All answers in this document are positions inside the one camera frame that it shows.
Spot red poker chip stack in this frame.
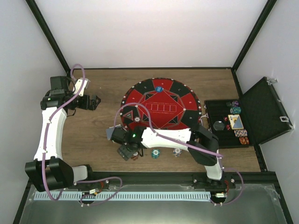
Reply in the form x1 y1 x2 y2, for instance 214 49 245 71
131 152 139 161

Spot teal poker chip stack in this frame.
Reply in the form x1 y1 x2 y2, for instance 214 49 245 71
151 149 160 159

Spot red 100 chip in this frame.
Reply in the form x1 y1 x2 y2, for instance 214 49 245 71
134 117 141 123

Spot blue small blind button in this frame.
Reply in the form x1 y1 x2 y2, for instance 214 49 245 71
155 86 163 92

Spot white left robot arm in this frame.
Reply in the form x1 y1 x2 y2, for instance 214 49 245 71
25 76 101 192

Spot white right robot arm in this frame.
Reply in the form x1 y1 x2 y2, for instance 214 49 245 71
106 124 224 188

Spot blue backed card deck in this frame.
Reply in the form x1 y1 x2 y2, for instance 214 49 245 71
106 126 115 140

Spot blue white poker chip stack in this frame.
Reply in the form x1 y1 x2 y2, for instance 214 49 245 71
173 148 182 157

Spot round red black poker mat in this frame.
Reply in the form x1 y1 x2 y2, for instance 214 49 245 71
120 78 202 130

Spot black round dealer button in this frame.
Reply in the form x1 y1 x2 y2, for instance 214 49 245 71
213 121 225 131

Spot card deck in case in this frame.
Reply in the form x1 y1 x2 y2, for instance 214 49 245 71
228 114 244 130

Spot teal chip row in case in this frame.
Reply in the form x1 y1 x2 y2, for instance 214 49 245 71
230 107 242 114

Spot orange red chip row case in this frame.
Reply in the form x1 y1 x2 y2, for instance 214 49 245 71
239 137 249 145

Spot purple chip row in case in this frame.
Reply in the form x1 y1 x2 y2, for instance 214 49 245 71
232 101 239 107

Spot black poker chip case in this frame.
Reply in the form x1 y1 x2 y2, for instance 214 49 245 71
205 77 293 148

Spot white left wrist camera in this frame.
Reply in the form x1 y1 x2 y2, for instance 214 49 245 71
73 78 90 97

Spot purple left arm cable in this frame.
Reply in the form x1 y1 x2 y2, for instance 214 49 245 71
43 63 123 207

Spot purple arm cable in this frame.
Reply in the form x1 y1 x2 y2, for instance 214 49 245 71
114 102 244 207
43 63 123 207

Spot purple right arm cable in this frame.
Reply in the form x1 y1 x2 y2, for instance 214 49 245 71
114 102 244 207

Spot light blue slotted cable duct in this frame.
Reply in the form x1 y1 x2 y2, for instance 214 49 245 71
34 191 211 201

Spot black enclosure frame post left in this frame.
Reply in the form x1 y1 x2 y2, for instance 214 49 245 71
25 0 71 76

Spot black enclosure frame post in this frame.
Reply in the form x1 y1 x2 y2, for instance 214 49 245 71
232 0 277 71
25 0 71 76

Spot black front mounting rail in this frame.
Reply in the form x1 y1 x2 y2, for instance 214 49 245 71
63 171 278 189

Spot black enclosure frame post right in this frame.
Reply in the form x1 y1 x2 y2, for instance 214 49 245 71
232 0 277 71

